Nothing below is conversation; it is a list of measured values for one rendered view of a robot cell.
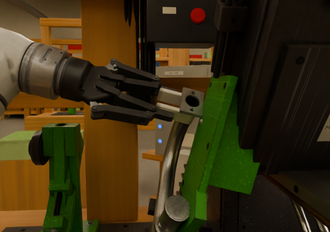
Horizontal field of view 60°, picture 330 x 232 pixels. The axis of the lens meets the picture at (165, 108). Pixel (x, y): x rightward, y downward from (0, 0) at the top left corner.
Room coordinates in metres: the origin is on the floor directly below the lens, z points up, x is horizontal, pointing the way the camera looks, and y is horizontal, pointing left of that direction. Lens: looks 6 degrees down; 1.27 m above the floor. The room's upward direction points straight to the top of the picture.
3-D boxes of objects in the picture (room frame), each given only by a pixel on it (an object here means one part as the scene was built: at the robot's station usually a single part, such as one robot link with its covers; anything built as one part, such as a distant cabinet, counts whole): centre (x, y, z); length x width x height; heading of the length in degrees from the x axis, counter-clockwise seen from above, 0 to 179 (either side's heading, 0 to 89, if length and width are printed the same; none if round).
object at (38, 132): (0.61, 0.27, 1.12); 0.07 x 0.03 x 0.08; 4
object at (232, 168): (0.45, -0.10, 1.17); 0.13 x 0.12 x 0.20; 94
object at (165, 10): (0.72, -0.04, 1.42); 0.17 x 0.12 x 0.15; 94
